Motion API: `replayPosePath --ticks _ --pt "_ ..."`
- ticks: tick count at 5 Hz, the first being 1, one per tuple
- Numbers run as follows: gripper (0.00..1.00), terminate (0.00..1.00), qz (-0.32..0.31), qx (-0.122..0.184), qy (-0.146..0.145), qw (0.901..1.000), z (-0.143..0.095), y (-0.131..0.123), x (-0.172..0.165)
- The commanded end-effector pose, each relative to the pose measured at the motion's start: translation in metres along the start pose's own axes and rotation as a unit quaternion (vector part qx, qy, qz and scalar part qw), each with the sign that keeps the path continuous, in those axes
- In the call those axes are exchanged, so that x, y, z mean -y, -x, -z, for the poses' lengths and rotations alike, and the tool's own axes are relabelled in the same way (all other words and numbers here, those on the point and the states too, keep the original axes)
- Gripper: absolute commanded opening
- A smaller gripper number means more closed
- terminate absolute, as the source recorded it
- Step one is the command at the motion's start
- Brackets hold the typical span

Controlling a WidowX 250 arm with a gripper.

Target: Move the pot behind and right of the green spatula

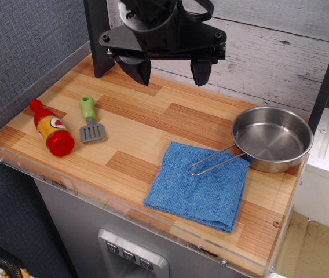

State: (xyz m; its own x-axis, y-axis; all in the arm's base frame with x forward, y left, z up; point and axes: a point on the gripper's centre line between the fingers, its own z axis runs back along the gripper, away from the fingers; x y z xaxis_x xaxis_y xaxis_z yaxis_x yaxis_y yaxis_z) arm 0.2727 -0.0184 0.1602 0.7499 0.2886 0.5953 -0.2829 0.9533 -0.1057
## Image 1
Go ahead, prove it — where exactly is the white counter unit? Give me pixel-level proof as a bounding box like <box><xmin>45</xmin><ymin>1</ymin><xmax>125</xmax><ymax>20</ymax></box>
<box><xmin>293</xmin><ymin>108</ymin><xmax>329</xmax><ymax>227</ymax></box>

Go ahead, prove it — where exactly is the dark left upright post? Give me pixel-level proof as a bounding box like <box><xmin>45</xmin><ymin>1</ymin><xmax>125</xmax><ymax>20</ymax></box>
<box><xmin>83</xmin><ymin>0</ymin><xmax>115</xmax><ymax>78</ymax></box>

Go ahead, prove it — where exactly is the stainless steel saucepan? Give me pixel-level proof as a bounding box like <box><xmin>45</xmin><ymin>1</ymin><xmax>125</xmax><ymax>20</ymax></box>
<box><xmin>188</xmin><ymin>107</ymin><xmax>314</xmax><ymax>176</ymax></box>

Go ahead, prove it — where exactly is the clear acrylic table guard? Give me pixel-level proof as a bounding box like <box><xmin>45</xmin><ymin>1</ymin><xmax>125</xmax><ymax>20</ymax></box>
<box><xmin>0</xmin><ymin>44</ymin><xmax>305</xmax><ymax>277</ymax></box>

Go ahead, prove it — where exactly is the black yellow bag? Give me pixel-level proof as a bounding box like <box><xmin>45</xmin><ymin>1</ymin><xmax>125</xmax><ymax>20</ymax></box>
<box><xmin>0</xmin><ymin>242</ymin><xmax>32</xmax><ymax>278</ymax></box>

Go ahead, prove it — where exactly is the red toy ketchup bottle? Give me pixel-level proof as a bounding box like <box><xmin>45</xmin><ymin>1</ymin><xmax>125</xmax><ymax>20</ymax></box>
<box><xmin>29</xmin><ymin>99</ymin><xmax>75</xmax><ymax>157</ymax></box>

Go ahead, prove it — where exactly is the grey toy fridge cabinet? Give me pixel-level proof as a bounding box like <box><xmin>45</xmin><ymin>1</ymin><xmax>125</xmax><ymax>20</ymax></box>
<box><xmin>35</xmin><ymin>180</ymin><xmax>242</xmax><ymax>277</ymax></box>

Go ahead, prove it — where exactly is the green handled grey toy spatula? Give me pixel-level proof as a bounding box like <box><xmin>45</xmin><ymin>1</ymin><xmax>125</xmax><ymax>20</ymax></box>
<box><xmin>79</xmin><ymin>96</ymin><xmax>105</xmax><ymax>144</ymax></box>

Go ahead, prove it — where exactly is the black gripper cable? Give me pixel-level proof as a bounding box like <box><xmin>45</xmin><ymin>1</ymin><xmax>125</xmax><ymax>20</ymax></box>
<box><xmin>179</xmin><ymin>0</ymin><xmax>214</xmax><ymax>23</ymax></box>

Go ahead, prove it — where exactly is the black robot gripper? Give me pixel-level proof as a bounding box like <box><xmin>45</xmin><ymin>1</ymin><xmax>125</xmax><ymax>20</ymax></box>
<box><xmin>99</xmin><ymin>1</ymin><xmax>226</xmax><ymax>86</ymax></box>

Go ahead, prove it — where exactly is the blue folded cloth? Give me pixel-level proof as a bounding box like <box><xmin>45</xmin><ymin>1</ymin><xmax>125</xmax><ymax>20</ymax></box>
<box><xmin>144</xmin><ymin>142</ymin><xmax>249</xmax><ymax>233</ymax></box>

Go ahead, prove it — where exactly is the silver dispenser button panel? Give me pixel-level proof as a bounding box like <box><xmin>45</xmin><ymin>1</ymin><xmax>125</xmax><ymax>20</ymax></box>
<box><xmin>98</xmin><ymin>229</ymin><xmax>170</xmax><ymax>278</ymax></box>

